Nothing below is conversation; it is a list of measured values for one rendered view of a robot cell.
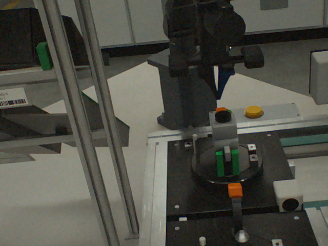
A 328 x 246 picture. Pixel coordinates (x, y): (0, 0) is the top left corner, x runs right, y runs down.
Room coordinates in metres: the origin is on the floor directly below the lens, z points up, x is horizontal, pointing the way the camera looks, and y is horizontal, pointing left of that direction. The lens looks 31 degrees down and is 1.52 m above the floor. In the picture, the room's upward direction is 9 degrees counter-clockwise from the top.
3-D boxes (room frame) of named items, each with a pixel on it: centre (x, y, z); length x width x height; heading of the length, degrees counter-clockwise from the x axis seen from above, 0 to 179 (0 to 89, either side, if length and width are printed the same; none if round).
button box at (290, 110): (0.92, -0.21, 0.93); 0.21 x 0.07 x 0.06; 84
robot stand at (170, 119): (1.10, -0.08, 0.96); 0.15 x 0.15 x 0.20; 35
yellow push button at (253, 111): (0.92, -0.21, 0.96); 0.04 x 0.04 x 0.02
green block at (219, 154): (0.67, -0.09, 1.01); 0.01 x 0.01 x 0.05; 84
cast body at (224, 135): (0.70, -0.11, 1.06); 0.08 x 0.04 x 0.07; 175
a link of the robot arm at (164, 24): (1.10, -0.09, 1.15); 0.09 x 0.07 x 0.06; 99
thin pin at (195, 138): (0.69, -0.05, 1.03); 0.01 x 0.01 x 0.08; 84
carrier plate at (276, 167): (0.71, -0.11, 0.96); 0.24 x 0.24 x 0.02; 84
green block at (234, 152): (0.67, -0.12, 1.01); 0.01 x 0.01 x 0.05; 84
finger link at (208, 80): (0.84, -0.10, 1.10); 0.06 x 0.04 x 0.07; 175
